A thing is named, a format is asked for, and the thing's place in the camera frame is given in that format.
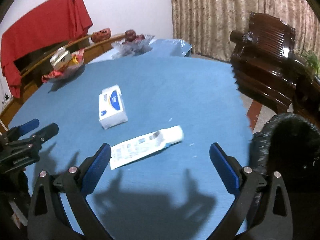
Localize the white toothpaste tube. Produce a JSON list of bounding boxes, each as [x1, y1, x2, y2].
[[110, 126, 184, 170]]

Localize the blue round tablecloth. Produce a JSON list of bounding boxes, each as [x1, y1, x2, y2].
[[10, 56, 252, 239]]

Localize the wooden tv cabinet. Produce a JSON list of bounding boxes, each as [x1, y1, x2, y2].
[[1, 34, 124, 133]]

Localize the white blue cotton pad box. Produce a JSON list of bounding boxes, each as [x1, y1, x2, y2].
[[99, 85, 128, 129]]

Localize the white and gold box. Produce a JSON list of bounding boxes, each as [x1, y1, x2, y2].
[[50, 47, 72, 70]]

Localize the glass snack dish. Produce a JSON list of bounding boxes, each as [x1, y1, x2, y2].
[[41, 49, 85, 83]]

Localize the dark wooden armchair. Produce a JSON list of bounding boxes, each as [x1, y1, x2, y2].
[[230, 12, 319, 124]]

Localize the red cloth cover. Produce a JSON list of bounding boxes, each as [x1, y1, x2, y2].
[[1, 0, 93, 98]]

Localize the red bag on cabinet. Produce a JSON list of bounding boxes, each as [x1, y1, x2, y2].
[[91, 28, 111, 43]]

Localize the glass fruit bowl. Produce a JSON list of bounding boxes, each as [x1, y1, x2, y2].
[[111, 35, 154, 59]]

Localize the green potted plant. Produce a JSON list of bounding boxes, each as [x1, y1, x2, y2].
[[299, 50, 319, 77]]

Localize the dark red apples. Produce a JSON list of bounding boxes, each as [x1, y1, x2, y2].
[[124, 29, 145, 44]]

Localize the beige patterned curtain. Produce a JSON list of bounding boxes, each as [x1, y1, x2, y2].
[[172, 0, 319, 61]]

